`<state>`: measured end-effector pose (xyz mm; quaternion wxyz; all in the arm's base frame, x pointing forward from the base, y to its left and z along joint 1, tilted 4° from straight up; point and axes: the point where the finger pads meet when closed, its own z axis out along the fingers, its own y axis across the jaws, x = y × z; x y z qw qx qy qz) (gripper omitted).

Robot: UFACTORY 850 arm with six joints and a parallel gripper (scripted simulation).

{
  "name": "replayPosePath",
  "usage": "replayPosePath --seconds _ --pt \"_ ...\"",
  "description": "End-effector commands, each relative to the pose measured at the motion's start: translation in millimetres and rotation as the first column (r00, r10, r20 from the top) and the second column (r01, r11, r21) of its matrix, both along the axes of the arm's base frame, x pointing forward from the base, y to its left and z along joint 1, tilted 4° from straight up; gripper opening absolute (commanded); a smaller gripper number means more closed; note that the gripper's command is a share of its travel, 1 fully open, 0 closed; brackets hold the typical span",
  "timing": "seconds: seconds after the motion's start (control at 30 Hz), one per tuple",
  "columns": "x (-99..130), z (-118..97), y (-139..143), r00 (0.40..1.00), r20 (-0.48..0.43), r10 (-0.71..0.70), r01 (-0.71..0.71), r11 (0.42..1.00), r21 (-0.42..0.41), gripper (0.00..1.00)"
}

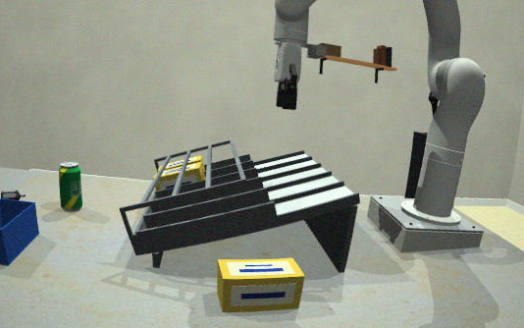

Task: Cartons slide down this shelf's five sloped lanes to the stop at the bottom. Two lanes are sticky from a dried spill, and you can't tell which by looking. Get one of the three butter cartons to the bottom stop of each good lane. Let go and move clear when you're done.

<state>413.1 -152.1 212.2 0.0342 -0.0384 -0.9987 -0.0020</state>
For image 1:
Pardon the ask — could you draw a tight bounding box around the blue open bin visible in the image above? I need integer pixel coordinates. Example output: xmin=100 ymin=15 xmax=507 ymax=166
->
xmin=0 ymin=198 xmax=39 ymax=266

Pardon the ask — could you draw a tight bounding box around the green drink can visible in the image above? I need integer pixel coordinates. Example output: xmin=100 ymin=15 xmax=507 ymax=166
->
xmin=59 ymin=162 xmax=82 ymax=212

